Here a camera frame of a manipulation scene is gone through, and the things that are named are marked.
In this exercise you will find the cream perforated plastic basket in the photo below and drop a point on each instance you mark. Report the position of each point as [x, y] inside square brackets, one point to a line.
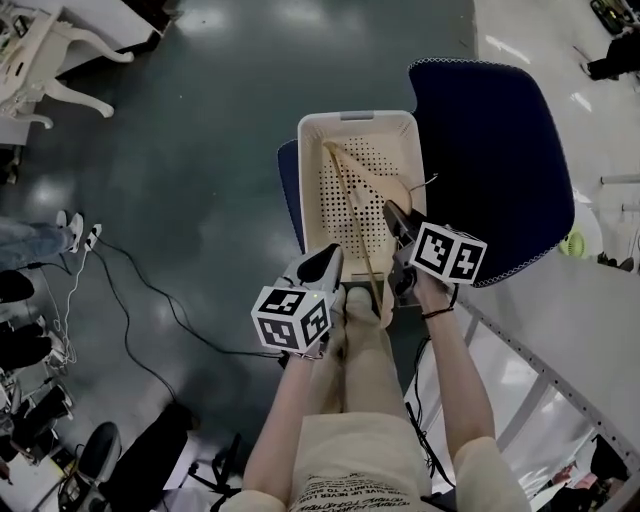
[340, 220]

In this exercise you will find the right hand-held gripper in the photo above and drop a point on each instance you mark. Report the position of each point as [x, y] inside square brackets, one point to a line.
[447, 252]

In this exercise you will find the person's left leg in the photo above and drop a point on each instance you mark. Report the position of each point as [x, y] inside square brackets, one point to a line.
[330, 360]

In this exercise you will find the person's leg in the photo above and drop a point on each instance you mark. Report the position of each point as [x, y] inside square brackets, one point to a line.
[372, 360]
[330, 360]

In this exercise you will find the white power strip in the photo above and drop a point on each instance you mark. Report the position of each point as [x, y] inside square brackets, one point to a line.
[93, 236]

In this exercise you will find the small green fan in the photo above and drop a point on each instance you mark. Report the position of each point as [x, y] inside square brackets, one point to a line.
[575, 245]

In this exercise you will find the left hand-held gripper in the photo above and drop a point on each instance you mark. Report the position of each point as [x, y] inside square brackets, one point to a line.
[290, 320]

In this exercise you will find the person's cream printed shirt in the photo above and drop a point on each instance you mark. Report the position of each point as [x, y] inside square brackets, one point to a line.
[360, 450]

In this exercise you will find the person's right forearm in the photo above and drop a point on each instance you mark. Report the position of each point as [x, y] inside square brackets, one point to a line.
[455, 375]

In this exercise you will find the blue fabric chair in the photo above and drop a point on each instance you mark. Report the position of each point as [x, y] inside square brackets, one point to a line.
[490, 165]

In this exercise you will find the black wrist band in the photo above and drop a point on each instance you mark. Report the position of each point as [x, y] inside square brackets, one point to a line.
[437, 312]

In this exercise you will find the white metal shelf rack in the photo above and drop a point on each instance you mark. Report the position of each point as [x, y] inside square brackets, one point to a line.
[550, 325]

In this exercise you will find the wooden clothes hanger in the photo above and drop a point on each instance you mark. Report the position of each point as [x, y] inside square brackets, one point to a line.
[385, 186]

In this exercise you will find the person's left forearm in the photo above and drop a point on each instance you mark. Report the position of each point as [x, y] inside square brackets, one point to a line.
[285, 415]

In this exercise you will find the black office chair base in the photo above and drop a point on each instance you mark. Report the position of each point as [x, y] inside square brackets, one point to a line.
[155, 450]

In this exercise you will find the person's right leg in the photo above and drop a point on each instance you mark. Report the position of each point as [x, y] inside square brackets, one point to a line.
[372, 360]

